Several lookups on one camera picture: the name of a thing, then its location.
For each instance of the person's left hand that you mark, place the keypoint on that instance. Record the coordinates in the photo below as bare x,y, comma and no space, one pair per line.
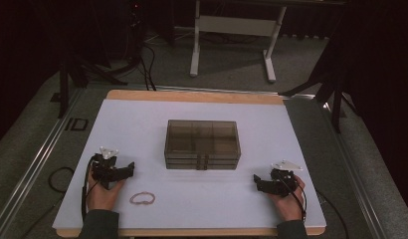
102,199

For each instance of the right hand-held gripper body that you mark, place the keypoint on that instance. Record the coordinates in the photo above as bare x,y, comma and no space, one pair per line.
283,182

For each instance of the black tripod stand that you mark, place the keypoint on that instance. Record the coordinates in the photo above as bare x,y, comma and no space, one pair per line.
336,106
63,93

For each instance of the pink rubber band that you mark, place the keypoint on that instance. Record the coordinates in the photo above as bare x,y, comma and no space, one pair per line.
132,199

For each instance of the white desk frame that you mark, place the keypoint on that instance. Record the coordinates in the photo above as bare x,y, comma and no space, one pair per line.
237,26

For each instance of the person's right hand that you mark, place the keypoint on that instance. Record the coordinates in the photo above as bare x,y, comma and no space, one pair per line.
290,207

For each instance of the clear brown drawer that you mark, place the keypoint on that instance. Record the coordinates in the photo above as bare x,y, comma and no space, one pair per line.
182,166

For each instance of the aluminium floor rail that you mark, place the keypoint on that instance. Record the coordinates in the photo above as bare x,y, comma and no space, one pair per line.
354,172
29,172

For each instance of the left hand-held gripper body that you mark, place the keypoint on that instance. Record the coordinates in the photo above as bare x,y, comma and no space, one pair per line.
104,169

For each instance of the dark equipment rack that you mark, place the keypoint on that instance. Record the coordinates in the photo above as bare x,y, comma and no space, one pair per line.
135,30

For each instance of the clear brown drawer box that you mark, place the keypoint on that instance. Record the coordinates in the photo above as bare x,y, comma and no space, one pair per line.
202,139

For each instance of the white table mat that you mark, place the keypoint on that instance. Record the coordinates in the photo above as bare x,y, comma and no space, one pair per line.
132,132

